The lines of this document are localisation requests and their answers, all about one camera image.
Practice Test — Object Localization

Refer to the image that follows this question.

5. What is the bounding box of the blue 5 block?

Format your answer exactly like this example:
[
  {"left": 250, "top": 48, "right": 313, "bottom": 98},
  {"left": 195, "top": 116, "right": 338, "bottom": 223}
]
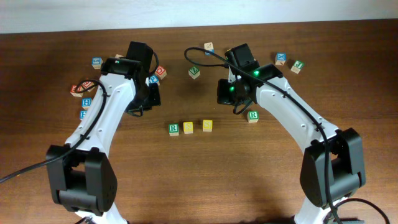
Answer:
[{"left": 91, "top": 57, "right": 103, "bottom": 70}]

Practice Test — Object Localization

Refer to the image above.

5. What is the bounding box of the blue h block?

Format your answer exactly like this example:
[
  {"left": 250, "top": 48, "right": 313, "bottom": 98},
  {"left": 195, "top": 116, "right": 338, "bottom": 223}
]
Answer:
[
  {"left": 80, "top": 110, "right": 87, "bottom": 120},
  {"left": 81, "top": 98, "right": 92, "bottom": 110}
]

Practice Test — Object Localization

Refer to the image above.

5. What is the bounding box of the red 6 block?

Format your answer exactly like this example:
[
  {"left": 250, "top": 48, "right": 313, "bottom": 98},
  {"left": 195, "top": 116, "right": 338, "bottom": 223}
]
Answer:
[{"left": 81, "top": 80, "right": 96, "bottom": 92}]

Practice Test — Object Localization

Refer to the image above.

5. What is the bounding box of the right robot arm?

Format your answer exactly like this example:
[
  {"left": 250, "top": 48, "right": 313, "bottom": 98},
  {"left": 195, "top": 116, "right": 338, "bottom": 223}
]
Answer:
[{"left": 217, "top": 44, "right": 366, "bottom": 223}]

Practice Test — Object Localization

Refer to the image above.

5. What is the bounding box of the blue P block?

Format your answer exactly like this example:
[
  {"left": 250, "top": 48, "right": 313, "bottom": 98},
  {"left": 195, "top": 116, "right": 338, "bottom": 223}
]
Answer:
[{"left": 149, "top": 75, "right": 160, "bottom": 86}]

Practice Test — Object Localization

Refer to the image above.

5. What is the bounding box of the wood block blue side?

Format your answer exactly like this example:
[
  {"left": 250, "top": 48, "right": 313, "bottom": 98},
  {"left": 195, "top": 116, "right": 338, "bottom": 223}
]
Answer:
[{"left": 204, "top": 42, "right": 214, "bottom": 55}]

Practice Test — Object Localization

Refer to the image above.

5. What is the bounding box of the green Z block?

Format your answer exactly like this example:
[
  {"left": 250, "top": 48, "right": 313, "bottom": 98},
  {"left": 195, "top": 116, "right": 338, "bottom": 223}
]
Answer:
[{"left": 188, "top": 66, "right": 200, "bottom": 79}]

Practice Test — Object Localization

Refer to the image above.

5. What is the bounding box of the green r block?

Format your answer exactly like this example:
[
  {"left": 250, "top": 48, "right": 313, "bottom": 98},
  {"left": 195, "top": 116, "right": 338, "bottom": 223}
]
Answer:
[
  {"left": 169, "top": 123, "right": 179, "bottom": 136},
  {"left": 247, "top": 111, "right": 259, "bottom": 123}
]

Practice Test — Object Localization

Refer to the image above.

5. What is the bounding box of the blue X block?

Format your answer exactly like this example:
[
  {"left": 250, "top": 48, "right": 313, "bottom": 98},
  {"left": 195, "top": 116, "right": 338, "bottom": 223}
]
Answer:
[{"left": 275, "top": 52, "right": 287, "bottom": 65}]

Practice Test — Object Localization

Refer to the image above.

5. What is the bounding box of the yellow S block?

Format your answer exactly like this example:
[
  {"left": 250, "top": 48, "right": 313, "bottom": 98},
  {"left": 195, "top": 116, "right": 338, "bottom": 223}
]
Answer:
[
  {"left": 202, "top": 119, "right": 213, "bottom": 132},
  {"left": 183, "top": 121, "right": 193, "bottom": 134}
]

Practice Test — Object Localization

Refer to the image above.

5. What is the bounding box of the red M block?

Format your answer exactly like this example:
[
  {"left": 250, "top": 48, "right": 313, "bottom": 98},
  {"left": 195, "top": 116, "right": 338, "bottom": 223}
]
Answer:
[{"left": 70, "top": 85, "right": 83, "bottom": 98}]

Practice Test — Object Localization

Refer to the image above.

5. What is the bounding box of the green J block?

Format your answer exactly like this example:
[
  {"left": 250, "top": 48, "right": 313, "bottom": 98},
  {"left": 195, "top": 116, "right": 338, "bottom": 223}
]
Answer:
[{"left": 290, "top": 60, "right": 305, "bottom": 74}]

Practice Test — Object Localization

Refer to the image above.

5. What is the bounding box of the red Q block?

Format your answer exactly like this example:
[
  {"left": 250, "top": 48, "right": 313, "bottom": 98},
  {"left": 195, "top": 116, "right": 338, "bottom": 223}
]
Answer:
[{"left": 155, "top": 65, "right": 167, "bottom": 80}]

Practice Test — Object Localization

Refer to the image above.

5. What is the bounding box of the blue H block upper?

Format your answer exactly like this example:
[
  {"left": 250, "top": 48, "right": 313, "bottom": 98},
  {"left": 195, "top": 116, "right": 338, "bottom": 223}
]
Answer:
[{"left": 81, "top": 98, "right": 92, "bottom": 110}]

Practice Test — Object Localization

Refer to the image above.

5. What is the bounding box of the blue H block lower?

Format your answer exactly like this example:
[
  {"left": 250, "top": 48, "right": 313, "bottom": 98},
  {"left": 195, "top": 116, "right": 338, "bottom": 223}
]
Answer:
[{"left": 80, "top": 110, "right": 87, "bottom": 120}]

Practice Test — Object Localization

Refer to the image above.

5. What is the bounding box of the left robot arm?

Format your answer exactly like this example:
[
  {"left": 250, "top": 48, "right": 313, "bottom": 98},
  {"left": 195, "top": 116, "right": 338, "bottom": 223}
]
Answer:
[{"left": 46, "top": 41, "right": 161, "bottom": 223}]

